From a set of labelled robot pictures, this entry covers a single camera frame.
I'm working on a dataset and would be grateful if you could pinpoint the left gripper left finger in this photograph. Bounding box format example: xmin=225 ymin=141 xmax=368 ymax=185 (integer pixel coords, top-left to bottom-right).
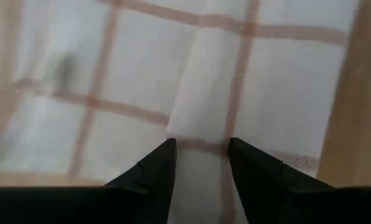
xmin=0 ymin=138 xmax=177 ymax=224

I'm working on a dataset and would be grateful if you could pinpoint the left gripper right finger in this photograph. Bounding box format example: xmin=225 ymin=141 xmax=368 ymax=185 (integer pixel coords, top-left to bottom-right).
xmin=228 ymin=138 xmax=371 ymax=224

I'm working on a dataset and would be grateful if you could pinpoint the white checked towel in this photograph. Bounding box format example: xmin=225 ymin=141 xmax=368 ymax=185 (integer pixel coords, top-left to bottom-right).
xmin=0 ymin=0 xmax=362 ymax=224

